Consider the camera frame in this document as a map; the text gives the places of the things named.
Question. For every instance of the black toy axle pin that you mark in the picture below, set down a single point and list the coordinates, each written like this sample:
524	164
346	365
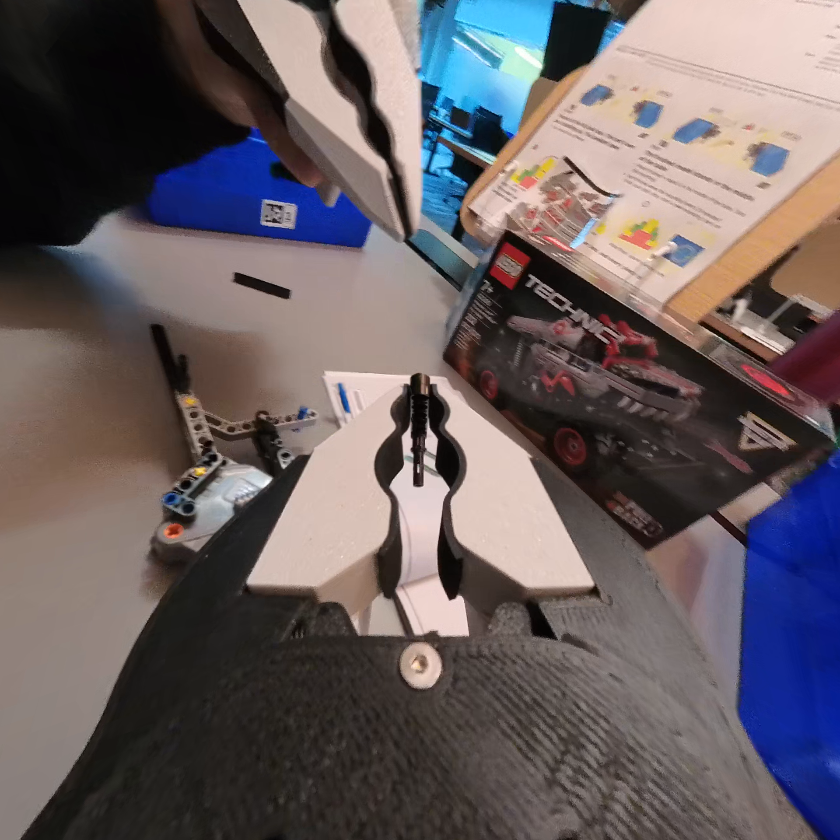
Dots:
420	426

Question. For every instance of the person's left forearm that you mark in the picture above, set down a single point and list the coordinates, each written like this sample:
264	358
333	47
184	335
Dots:
79	111

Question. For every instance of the printed instruction sheet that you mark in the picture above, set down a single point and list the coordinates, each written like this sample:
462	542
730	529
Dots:
689	118

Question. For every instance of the flat black strip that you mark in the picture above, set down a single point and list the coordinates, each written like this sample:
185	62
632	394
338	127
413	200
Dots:
261	285

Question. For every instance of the grey black toy brick assembly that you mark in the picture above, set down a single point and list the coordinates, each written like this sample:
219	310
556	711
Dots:
210	485

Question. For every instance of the instruction sheet on board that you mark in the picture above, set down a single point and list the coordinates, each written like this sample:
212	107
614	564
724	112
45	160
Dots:
754	249

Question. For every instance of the person's left hand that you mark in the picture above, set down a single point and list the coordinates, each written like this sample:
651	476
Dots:
243	92

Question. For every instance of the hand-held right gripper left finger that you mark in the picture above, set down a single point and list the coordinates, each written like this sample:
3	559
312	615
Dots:
321	518

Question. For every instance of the white instruction booklet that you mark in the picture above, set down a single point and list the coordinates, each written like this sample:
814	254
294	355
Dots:
420	525

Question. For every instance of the blue storage bin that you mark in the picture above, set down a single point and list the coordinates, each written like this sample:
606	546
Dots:
216	190

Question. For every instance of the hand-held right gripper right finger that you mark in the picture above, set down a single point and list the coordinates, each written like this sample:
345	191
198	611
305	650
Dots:
518	525

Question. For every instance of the blue plastic container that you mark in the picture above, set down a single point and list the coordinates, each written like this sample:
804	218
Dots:
794	623

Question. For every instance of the small blue toy pin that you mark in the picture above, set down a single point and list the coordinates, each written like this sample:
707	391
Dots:
342	397

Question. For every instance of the grey desk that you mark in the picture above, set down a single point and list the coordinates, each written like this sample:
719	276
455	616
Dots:
92	407

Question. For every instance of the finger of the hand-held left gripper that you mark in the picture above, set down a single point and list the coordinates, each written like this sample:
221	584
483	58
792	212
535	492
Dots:
400	85
328	138

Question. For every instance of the toy truck cardboard box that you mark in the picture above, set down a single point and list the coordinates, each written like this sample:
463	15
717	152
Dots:
623	407

